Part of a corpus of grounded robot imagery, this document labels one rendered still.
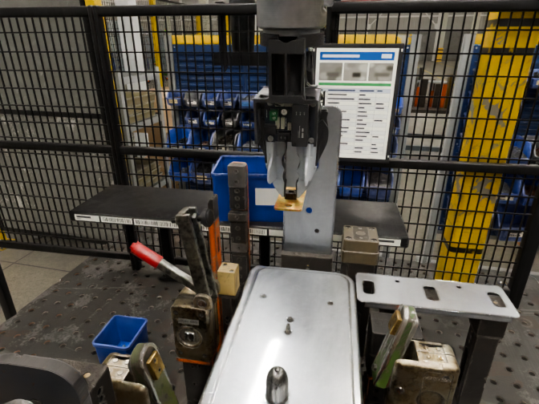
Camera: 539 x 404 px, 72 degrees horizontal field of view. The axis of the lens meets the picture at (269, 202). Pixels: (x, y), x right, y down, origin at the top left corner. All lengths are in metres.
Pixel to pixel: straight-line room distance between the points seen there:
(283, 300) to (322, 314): 0.08
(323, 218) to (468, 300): 0.32
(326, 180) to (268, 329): 0.33
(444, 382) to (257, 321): 0.30
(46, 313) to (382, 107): 1.16
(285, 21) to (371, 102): 0.67
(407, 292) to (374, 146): 0.44
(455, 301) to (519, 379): 0.40
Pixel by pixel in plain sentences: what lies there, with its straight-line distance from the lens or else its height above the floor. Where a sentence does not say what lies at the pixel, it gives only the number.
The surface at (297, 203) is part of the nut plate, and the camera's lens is 0.52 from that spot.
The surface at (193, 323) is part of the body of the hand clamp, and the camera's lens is 0.67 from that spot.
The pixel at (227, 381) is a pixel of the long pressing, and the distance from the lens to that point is 0.61.
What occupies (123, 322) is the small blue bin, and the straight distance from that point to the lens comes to 1.11.
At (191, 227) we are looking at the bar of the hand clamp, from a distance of 0.58.
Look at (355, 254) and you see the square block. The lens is 0.85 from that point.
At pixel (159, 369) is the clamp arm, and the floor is 1.07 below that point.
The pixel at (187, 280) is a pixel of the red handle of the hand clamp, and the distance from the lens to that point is 0.65.
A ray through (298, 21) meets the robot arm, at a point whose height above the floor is 1.47.
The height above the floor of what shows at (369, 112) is 1.28.
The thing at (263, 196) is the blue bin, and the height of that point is 1.10.
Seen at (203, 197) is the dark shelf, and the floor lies 1.03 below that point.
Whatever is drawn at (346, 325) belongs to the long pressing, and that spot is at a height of 1.00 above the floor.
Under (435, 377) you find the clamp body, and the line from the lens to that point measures 0.62.
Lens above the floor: 1.45
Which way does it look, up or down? 23 degrees down
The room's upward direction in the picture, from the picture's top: straight up
